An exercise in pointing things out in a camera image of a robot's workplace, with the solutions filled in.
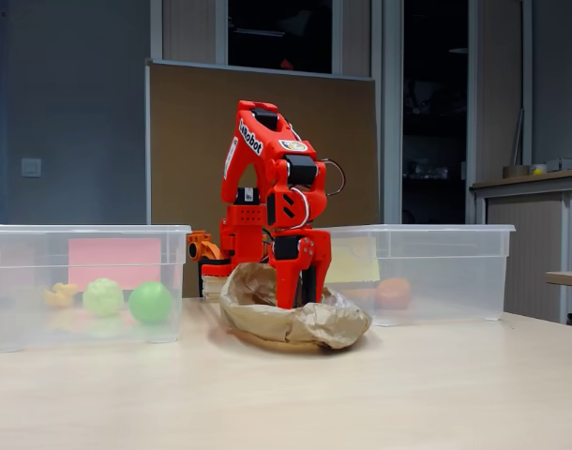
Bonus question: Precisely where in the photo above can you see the yellow toy bananas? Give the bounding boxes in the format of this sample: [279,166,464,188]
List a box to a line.
[42,281,80,309]

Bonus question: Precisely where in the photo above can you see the orange toy waffle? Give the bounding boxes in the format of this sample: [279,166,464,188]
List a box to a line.
[341,287,378,307]

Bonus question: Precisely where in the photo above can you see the wooden base block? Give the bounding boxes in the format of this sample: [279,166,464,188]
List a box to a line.
[201,275,231,301]

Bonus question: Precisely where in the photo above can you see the orange table clamp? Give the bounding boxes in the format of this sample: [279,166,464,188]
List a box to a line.
[186,230,226,263]

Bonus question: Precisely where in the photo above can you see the clear plastic bin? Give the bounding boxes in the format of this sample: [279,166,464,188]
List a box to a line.
[316,223,517,328]
[0,223,192,353]

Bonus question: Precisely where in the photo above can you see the green toy apple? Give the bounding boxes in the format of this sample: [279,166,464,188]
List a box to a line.
[128,280,173,324]

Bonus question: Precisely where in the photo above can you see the grey cabinet with wooden top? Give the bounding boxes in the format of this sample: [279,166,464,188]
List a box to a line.
[470,167,572,324]

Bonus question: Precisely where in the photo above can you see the yellow sticky note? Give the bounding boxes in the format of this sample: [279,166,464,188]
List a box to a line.
[326,236,381,283]

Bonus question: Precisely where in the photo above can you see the light green toy grapes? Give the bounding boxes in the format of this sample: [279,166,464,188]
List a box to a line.
[82,277,126,318]

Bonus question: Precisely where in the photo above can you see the crumpled brown paper bag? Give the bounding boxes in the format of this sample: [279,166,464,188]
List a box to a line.
[218,262,373,351]

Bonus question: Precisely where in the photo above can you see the brown toy doughnut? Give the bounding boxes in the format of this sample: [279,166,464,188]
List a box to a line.
[374,277,413,310]

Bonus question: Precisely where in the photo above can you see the brown cork board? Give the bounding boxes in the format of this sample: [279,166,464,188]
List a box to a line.
[144,58,380,299]

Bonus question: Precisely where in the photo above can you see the pink sticky note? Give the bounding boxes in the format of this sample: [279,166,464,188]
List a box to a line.
[68,237,163,292]

